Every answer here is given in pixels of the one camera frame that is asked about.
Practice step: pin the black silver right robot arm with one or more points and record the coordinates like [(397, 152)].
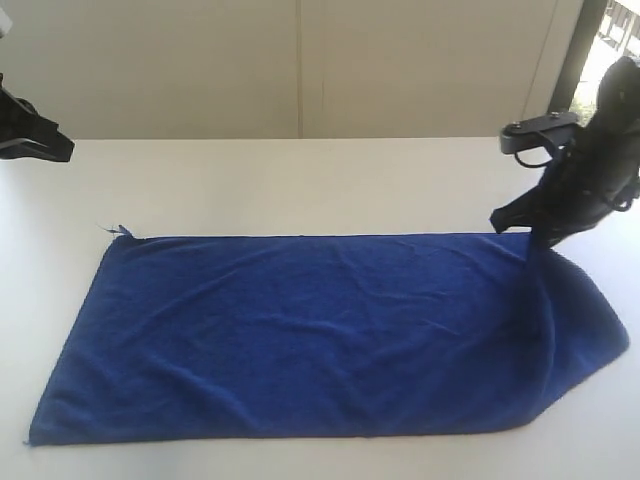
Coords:
[(617, 103)]

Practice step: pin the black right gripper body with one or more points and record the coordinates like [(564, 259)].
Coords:
[(598, 175)]

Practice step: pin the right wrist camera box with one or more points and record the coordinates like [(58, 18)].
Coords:
[(551, 132)]

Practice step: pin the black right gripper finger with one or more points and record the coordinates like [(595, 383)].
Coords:
[(524, 211)]

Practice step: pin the blue microfiber cloth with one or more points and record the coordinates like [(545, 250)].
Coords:
[(189, 337)]

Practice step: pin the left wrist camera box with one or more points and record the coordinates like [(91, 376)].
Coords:
[(5, 23)]

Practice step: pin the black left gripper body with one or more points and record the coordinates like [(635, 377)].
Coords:
[(17, 117)]

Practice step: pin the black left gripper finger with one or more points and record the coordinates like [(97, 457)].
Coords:
[(46, 133), (28, 149)]

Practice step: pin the dark window frame post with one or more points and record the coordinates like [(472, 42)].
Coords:
[(584, 32)]

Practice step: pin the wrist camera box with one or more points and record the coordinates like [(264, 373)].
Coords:
[(5, 23), (551, 132)]

